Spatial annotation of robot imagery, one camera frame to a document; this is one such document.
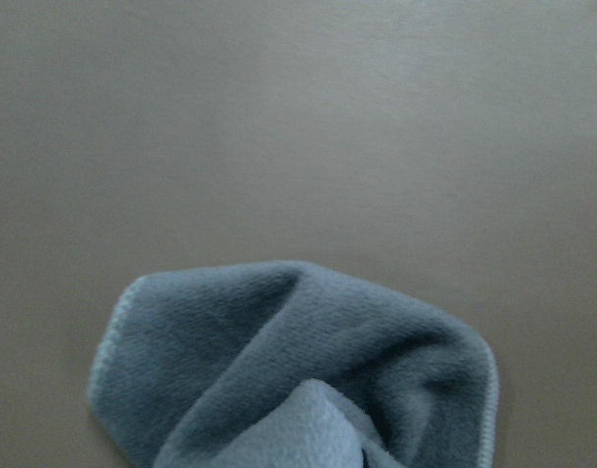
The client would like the grey pink cleaning cloth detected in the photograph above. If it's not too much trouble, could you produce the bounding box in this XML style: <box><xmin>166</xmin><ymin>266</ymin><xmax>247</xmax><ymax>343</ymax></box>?
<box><xmin>88</xmin><ymin>260</ymin><xmax>498</xmax><ymax>467</ymax></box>

